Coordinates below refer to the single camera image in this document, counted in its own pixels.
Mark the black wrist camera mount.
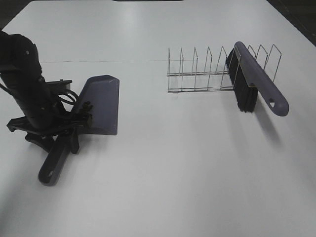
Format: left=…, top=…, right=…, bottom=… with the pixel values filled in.
left=46, top=79, right=73, bottom=93

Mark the pile of coffee beans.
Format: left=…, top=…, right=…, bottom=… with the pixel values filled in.
left=79, top=101, right=93, bottom=113

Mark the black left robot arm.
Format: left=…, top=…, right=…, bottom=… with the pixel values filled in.
left=0, top=31, right=92, bottom=154

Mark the purple plastic dustpan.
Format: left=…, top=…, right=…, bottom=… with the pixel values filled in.
left=38, top=75, right=119, bottom=186

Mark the purple hand brush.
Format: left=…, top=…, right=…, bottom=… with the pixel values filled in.
left=226, top=41, right=289, bottom=117

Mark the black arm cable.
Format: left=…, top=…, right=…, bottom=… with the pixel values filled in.
left=53, top=90, right=81, bottom=116

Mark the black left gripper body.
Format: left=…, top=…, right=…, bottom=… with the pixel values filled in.
left=7, top=113, right=92, bottom=154

